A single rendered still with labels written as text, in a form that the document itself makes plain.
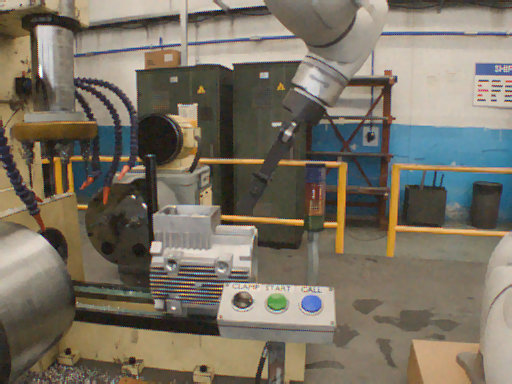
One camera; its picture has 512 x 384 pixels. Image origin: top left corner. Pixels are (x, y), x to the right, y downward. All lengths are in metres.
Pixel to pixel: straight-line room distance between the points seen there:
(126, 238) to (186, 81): 3.14
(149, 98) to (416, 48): 3.67
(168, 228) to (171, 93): 3.47
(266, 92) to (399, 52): 2.52
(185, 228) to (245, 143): 3.13
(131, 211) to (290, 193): 2.85
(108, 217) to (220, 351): 0.51
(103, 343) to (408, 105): 5.20
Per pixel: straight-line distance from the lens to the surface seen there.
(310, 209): 1.04
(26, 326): 0.61
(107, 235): 1.13
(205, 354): 0.84
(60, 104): 0.87
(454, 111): 5.76
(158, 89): 4.26
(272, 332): 0.56
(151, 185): 0.94
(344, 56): 0.64
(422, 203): 5.27
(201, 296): 0.76
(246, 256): 0.71
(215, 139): 3.95
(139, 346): 0.88
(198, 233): 0.74
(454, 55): 5.83
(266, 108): 3.79
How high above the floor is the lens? 1.32
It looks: 10 degrees down
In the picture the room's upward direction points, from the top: straight up
